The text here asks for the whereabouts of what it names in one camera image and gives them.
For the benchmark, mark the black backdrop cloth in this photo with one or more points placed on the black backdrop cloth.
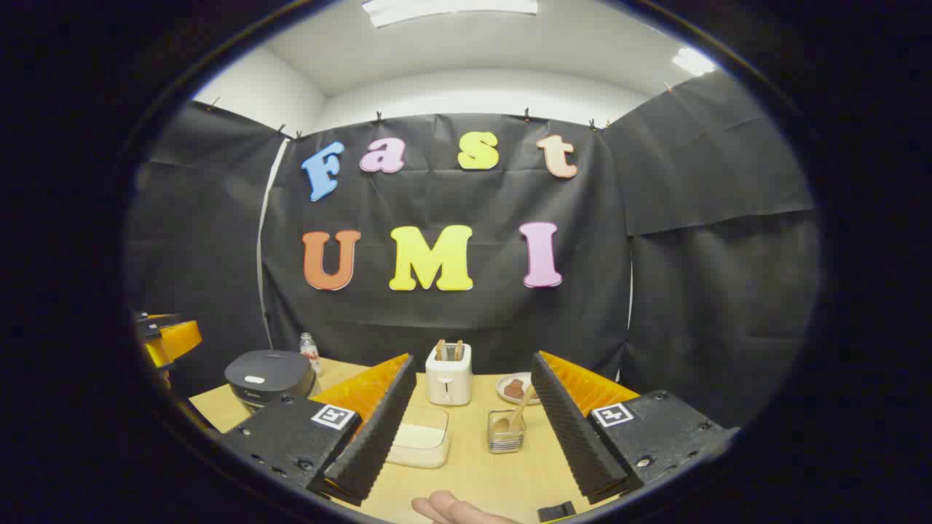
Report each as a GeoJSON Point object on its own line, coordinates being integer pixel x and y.
{"type": "Point", "coordinates": [451, 320]}

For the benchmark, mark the small black block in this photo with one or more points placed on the small black block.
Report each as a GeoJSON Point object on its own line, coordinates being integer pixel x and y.
{"type": "Point", "coordinates": [557, 511]}

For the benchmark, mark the clear box of rice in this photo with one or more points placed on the clear box of rice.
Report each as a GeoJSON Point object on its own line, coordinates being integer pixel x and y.
{"type": "Point", "coordinates": [422, 440]}

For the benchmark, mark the white round plate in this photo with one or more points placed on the white round plate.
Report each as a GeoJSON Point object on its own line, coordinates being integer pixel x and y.
{"type": "Point", "coordinates": [504, 389]}

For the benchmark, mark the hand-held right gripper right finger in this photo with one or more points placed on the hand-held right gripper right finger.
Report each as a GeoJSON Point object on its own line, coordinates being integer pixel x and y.
{"type": "Point", "coordinates": [568, 429]}

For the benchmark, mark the white toaster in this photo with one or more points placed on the white toaster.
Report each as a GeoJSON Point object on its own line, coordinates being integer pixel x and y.
{"type": "Point", "coordinates": [448, 382]}

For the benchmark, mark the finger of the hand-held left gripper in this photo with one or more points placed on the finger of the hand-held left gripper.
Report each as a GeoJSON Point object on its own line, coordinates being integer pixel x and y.
{"type": "Point", "coordinates": [175, 343]}
{"type": "Point", "coordinates": [156, 325]}

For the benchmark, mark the small ceiling light panel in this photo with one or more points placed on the small ceiling light panel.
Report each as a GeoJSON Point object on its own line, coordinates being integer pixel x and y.
{"type": "Point", "coordinates": [693, 62]}

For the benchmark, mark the wooden spoon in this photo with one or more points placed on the wooden spoon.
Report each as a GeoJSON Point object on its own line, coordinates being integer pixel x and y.
{"type": "Point", "coordinates": [518, 415]}

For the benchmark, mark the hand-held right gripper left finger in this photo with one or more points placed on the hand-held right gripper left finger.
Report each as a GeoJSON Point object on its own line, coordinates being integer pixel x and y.
{"type": "Point", "coordinates": [378, 429]}

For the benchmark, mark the small clear plastic bottle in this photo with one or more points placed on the small clear plastic bottle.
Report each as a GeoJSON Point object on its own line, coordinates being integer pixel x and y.
{"type": "Point", "coordinates": [310, 353]}

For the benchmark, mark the large ceiling light panel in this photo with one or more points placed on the large ceiling light panel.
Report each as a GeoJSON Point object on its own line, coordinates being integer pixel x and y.
{"type": "Point", "coordinates": [451, 10]}

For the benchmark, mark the black silver rice cooker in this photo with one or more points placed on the black silver rice cooker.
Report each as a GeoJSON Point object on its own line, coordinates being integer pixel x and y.
{"type": "Point", "coordinates": [268, 371]}

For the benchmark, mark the brown meat piece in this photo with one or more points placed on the brown meat piece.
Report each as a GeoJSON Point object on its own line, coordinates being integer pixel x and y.
{"type": "Point", "coordinates": [515, 389]}

